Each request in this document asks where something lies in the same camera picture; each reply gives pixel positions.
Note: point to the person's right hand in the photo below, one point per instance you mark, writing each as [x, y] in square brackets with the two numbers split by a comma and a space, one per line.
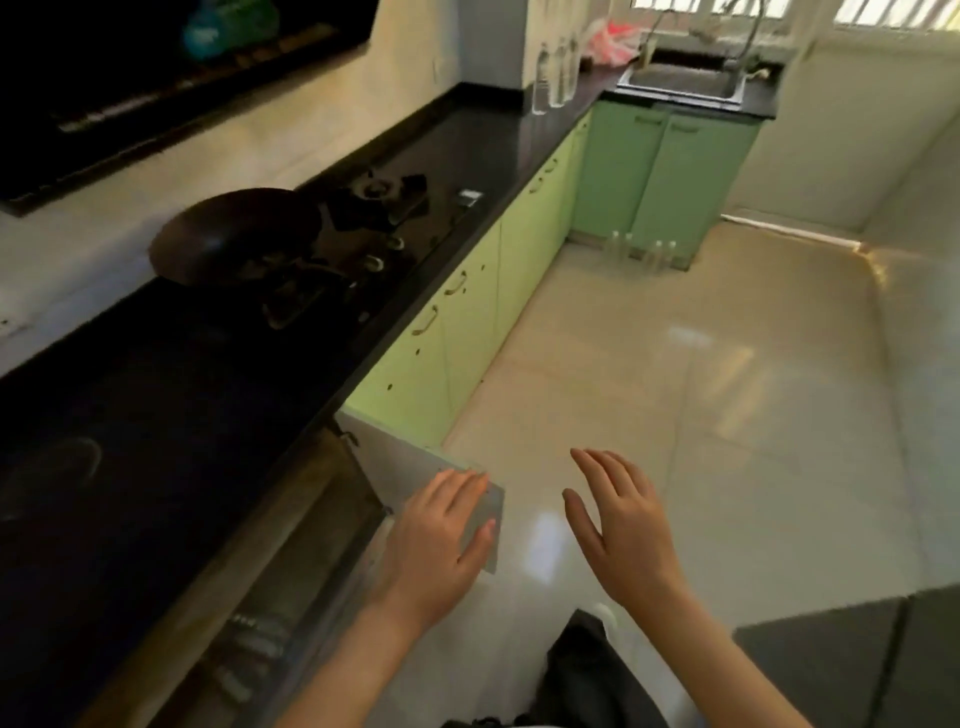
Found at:
[634, 555]

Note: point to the person's left hand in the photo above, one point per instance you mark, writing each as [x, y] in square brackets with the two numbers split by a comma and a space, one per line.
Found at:
[427, 555]

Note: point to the green edged cabinet door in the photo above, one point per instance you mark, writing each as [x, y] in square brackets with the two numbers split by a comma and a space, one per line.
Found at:
[390, 454]

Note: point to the person's left forearm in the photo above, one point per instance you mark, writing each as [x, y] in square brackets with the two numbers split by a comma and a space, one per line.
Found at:
[352, 675]

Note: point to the person's right forearm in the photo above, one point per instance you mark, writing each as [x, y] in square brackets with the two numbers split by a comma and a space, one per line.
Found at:
[712, 675]

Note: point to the person's black trousers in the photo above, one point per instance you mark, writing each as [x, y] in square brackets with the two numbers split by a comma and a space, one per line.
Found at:
[585, 675]

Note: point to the green sink cabinet doors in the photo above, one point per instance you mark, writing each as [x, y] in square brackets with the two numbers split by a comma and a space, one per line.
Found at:
[675, 187]

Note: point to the metal door hinge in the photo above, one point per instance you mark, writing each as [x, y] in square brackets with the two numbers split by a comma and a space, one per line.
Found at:
[346, 435]

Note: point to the green base cupboard row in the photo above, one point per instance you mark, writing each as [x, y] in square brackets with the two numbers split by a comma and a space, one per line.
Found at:
[405, 390]

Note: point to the grey furniture unit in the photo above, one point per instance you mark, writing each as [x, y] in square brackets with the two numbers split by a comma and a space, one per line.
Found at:
[825, 667]

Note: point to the black gas stove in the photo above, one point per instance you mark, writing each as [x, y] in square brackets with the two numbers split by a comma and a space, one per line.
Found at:
[442, 217]

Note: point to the small blue packet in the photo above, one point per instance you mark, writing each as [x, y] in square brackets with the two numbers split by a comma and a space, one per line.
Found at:
[470, 198]

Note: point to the round stove burner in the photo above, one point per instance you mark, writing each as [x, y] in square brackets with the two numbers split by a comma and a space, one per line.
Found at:
[379, 196]

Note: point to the black wok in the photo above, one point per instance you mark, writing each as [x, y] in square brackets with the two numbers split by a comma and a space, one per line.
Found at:
[225, 232]

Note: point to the stainless steel sink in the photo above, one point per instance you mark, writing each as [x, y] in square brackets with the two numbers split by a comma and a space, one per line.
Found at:
[679, 79]

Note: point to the metal sink faucet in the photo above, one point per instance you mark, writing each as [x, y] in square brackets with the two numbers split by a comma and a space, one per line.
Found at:
[649, 51]

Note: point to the pink plastic bag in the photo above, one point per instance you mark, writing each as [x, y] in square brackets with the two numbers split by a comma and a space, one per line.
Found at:
[611, 41]

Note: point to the white barred window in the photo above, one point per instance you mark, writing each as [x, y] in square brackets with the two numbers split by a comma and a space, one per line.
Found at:
[712, 6]
[900, 11]

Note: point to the black range hood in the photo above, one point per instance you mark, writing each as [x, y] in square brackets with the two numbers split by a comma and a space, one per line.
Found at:
[112, 75]

